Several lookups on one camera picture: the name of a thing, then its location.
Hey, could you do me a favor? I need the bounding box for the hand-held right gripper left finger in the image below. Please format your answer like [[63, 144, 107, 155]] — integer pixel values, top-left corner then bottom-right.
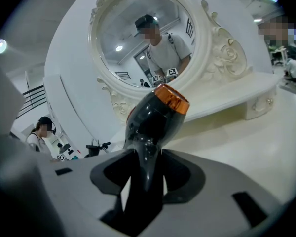
[[39, 149, 135, 237]]

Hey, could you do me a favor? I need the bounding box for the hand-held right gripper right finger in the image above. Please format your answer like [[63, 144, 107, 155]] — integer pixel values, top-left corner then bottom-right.
[[143, 149, 282, 237]]

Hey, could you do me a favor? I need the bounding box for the white dressing table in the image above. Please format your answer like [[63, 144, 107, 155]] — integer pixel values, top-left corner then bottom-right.
[[108, 72, 296, 207]]

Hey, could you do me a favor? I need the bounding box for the black hair dryer orange ring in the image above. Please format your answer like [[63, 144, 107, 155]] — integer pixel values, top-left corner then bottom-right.
[[123, 83, 190, 199]]

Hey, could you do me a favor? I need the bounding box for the black stair railing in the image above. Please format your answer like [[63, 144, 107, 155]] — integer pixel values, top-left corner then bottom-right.
[[16, 84, 48, 119]]

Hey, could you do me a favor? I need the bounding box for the white ornate oval mirror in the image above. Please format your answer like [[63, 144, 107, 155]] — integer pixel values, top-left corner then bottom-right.
[[87, 0, 252, 127]]

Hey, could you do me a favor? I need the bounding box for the white desk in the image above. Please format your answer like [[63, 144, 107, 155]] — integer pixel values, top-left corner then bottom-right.
[[268, 45, 287, 67]]

